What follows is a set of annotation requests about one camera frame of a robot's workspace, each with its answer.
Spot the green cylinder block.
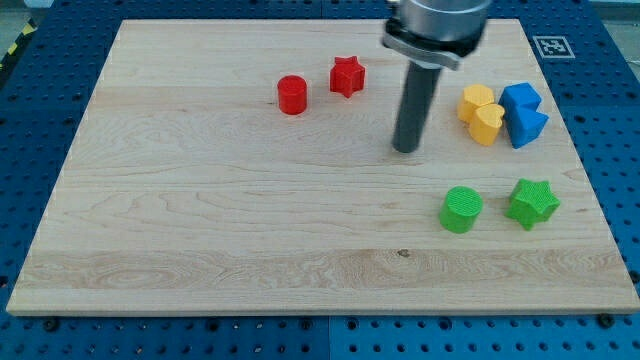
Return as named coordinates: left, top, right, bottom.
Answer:
left=439, top=186, right=483, bottom=234

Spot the green star block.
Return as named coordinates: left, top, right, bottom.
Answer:
left=505, top=178, right=561, bottom=231

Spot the blue triangle block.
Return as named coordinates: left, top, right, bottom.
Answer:
left=505, top=107, right=549, bottom=149

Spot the white fiducial marker tag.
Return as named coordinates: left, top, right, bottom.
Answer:
left=533, top=35, right=575, bottom=59

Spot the red star block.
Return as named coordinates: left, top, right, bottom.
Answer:
left=329, top=56, right=366, bottom=98

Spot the wooden board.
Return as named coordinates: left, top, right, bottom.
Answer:
left=7, top=19, right=639, bottom=317

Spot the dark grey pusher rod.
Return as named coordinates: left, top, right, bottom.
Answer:
left=392, top=62, right=441, bottom=153

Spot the yellow hexagon block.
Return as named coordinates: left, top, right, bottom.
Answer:
left=456, top=84, right=495, bottom=123

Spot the yellow heart block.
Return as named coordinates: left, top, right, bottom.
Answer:
left=468, top=104, right=505, bottom=146

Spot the red cylinder block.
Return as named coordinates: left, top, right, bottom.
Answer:
left=277, top=75, right=307, bottom=115

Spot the blue cube block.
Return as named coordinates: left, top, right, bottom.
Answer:
left=499, top=82, right=542, bottom=111

